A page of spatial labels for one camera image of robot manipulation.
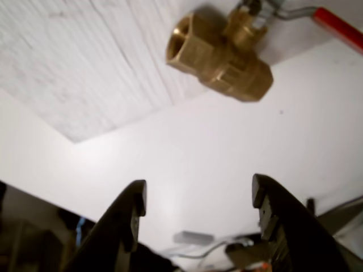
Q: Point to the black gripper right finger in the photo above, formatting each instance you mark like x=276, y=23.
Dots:
x=297, y=232

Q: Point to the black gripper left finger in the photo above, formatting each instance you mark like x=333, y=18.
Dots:
x=113, y=226

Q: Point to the white wooden board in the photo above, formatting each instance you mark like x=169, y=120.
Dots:
x=85, y=71

